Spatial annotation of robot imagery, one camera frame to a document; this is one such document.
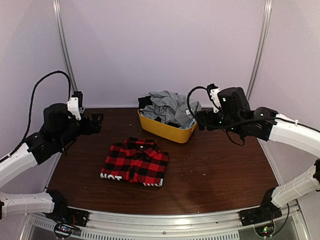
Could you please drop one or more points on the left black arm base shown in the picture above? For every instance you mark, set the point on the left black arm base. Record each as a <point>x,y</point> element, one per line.
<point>67,219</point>

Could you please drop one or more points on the aluminium frame post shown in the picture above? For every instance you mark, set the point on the aluminium frame post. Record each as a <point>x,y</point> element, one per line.
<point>57,12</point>
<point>264,31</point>

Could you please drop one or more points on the left aluminium frame post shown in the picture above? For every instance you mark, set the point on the left aluminium frame post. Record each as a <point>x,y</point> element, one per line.
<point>57,12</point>

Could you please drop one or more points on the right aluminium frame post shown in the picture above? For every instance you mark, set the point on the right aluminium frame post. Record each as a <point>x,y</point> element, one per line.
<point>264,31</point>

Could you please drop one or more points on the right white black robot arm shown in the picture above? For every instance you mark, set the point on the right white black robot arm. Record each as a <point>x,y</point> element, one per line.
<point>231,113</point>

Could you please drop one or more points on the front aluminium rail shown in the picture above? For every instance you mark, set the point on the front aluminium rail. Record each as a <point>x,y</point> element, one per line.
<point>223,225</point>

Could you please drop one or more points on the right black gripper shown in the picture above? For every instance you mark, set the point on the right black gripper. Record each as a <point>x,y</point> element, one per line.
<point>201,114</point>

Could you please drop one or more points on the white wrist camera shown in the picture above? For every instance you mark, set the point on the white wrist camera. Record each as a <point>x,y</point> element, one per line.
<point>213,95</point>
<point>75,105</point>

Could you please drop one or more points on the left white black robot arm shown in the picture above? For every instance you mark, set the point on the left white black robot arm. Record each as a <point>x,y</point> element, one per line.
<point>62,125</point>

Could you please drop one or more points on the red black plaid shirt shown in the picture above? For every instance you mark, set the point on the red black plaid shirt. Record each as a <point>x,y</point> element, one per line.
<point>136,160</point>

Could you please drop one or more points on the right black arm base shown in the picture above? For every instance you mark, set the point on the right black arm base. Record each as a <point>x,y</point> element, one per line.
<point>262,217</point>

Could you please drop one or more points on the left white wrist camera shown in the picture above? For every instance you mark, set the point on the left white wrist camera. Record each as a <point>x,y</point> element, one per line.
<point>75,105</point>

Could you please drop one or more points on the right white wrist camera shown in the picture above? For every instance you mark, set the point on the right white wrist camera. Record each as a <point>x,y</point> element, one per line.
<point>213,95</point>

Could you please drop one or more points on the yellow plastic basket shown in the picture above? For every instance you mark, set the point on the yellow plastic basket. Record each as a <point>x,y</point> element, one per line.
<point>174,134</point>

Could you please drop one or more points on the grey long sleeve shirt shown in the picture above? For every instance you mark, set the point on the grey long sleeve shirt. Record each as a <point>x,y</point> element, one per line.
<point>167,107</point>

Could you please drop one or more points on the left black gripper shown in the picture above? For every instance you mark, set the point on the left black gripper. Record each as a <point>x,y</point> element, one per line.
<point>96,126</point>

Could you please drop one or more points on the black clothes in basket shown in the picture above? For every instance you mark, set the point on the black clothes in basket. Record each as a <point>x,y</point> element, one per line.
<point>145,101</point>

